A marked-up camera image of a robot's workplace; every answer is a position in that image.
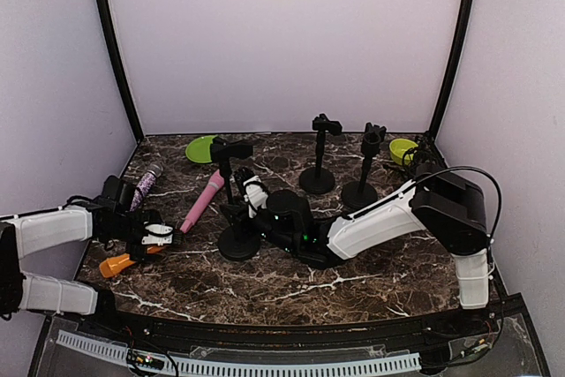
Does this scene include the lime green bowl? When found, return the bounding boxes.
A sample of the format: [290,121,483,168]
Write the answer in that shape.
[389,139,418,166]

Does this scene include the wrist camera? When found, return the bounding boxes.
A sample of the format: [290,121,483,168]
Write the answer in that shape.
[234,167,269,218]
[141,223,184,246]

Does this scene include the black left frame post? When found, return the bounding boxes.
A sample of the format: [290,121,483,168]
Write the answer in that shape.
[95,0,145,144]

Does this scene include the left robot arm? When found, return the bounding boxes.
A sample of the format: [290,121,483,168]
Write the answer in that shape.
[1,176,174,338]

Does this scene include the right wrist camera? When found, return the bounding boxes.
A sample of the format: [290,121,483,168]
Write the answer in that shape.
[234,167,269,218]

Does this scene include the black frame post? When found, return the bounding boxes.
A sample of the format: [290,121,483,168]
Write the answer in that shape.
[95,0,145,144]
[427,0,473,141]

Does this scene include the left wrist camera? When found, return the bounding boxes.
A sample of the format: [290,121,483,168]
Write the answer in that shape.
[141,223,184,246]

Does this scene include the lime green plate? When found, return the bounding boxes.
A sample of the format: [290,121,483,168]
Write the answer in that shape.
[185,135,216,164]

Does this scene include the black round-base stand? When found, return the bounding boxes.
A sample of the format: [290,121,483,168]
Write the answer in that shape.
[210,136,260,261]
[341,122,387,210]
[298,113,343,195]

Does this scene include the orange microphone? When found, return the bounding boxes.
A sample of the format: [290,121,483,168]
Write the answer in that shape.
[99,245,164,279]

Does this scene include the pink microphone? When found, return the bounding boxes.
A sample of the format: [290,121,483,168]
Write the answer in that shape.
[180,170,224,234]

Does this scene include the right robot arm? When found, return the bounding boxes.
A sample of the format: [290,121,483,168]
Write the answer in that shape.
[217,163,496,336]

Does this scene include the white slotted cable duct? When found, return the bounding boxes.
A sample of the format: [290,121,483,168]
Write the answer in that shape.
[56,330,421,376]

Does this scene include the black tripod shock-mount stand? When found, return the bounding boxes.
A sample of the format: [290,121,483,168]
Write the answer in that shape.
[390,137,443,177]

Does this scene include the black front rail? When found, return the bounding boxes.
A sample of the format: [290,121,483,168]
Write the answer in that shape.
[75,275,508,351]

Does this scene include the black right frame post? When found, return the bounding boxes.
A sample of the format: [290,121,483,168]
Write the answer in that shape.
[427,0,473,141]

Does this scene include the purple glitter microphone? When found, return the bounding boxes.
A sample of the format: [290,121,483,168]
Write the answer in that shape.
[130,163,163,212]

